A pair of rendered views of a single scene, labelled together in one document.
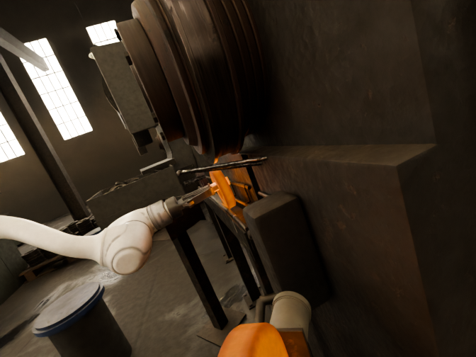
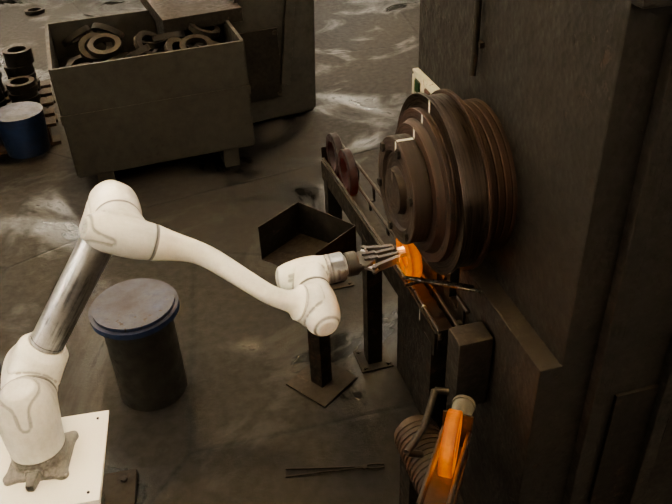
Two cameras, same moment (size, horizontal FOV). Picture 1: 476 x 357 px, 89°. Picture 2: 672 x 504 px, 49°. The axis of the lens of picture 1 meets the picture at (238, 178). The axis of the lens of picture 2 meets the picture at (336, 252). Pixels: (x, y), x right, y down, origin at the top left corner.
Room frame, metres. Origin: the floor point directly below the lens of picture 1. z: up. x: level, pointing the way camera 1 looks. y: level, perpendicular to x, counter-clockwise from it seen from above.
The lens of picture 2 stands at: (-0.97, 0.33, 2.07)
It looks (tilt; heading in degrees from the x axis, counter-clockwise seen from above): 35 degrees down; 359
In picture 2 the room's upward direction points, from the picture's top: 3 degrees counter-clockwise
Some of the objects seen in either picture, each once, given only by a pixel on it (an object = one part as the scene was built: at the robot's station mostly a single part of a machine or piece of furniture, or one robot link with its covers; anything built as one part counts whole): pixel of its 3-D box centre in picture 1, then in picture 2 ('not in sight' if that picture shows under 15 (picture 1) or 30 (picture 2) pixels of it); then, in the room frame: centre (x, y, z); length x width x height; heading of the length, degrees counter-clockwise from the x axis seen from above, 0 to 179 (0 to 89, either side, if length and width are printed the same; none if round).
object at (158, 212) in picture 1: (161, 214); (336, 267); (0.81, 0.29, 0.76); 0.09 x 0.06 x 0.09; 12
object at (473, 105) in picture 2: (217, 65); (467, 178); (0.69, -0.06, 1.11); 0.47 x 0.10 x 0.47; 13
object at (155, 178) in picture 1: (144, 202); (150, 89); (3.20, 1.29, 0.39); 1.03 x 0.83 x 0.79; 107
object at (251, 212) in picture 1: (288, 252); (469, 365); (0.44, -0.04, 0.68); 0.11 x 0.08 x 0.24; 103
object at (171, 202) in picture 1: (180, 204); (359, 261); (0.83, 0.22, 0.76); 0.09 x 0.08 x 0.07; 102
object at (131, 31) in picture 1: (151, 86); (402, 189); (0.65, 0.12, 1.11); 0.28 x 0.06 x 0.28; 13
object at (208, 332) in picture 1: (193, 268); (312, 308); (1.11, 0.38, 0.36); 0.26 x 0.20 x 0.72; 48
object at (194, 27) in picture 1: (188, 74); (438, 183); (0.67, 0.02, 1.11); 0.47 x 0.06 x 0.47; 13
